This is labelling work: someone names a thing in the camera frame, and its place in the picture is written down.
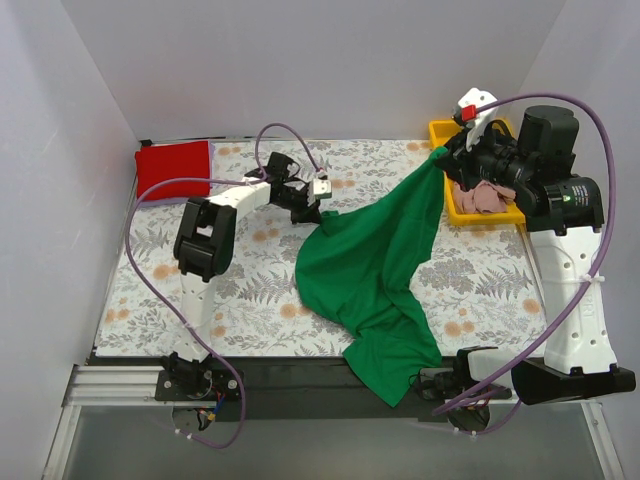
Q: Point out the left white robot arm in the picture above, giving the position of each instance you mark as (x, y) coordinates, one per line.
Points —
(204, 246)

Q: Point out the black crumpled t shirt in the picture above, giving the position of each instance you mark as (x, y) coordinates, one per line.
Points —
(460, 166)

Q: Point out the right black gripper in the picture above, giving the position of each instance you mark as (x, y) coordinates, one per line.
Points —
(458, 160)

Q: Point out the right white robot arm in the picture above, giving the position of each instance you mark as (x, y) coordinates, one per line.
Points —
(564, 218)

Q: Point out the red folded t shirt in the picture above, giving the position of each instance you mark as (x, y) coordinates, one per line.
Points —
(175, 167)

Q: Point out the yellow plastic bin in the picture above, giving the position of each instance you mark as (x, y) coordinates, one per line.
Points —
(440, 131)

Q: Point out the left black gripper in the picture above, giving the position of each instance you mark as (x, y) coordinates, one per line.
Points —
(302, 203)

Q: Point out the floral patterned table mat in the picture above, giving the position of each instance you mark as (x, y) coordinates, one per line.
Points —
(477, 289)

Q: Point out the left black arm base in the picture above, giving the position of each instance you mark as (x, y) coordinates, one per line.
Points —
(203, 390)

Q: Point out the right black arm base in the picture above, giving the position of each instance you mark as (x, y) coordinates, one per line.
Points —
(443, 384)

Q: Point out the green t shirt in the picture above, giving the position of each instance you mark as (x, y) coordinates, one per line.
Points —
(355, 270)

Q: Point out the pink crumpled t shirt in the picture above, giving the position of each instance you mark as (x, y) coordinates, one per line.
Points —
(485, 198)

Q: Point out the aluminium frame rail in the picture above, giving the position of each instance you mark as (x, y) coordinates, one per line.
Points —
(310, 418)

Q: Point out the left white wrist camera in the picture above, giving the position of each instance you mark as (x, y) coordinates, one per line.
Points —
(319, 188)

